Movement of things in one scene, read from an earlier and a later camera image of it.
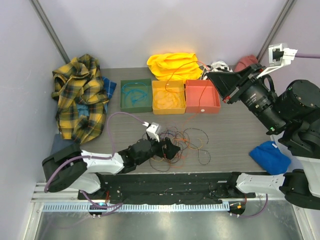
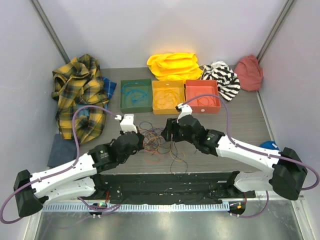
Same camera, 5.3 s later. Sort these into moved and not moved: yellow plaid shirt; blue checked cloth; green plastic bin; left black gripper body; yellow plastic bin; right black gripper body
Moved: right black gripper body; left black gripper body
Not moved: green plastic bin; yellow plaid shirt; blue checked cloth; yellow plastic bin
